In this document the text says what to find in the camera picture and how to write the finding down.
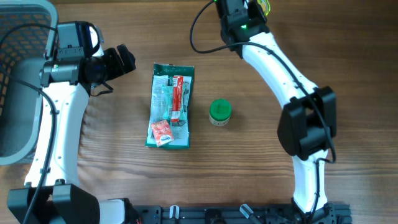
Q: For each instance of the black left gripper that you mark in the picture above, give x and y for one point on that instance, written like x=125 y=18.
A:
x=119 y=68

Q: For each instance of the grey plastic basket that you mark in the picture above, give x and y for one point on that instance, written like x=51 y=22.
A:
x=27 y=42

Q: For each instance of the light green sachet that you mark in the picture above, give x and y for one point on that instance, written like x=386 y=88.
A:
x=168 y=93

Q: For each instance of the green glove package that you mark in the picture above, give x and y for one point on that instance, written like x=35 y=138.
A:
x=163 y=75

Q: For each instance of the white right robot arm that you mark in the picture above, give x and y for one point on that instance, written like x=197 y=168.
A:
x=307 y=124

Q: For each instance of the red sachet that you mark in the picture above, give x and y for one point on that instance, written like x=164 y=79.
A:
x=177 y=98

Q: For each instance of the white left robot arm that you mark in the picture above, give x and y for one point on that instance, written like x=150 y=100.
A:
x=52 y=193

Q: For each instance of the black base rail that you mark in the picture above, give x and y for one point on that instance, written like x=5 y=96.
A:
x=282 y=213

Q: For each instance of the yellow oil bottle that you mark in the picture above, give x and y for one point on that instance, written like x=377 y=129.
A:
x=266 y=6

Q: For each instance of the orange tissue pack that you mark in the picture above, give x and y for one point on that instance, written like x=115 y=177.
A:
x=162 y=132

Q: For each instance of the green lid jar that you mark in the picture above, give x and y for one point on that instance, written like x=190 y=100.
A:
x=220 y=112

